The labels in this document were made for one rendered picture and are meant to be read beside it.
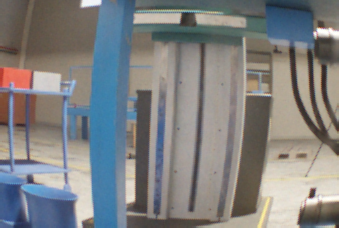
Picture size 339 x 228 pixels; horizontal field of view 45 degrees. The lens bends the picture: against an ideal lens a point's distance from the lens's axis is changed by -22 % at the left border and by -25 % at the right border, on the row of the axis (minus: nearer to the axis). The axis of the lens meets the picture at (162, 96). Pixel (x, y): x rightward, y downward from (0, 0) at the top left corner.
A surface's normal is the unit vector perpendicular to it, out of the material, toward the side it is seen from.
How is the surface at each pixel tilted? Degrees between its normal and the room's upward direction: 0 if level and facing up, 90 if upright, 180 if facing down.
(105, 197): 90
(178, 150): 90
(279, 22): 90
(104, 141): 90
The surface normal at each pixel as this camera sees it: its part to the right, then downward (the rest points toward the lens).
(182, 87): -0.26, -0.04
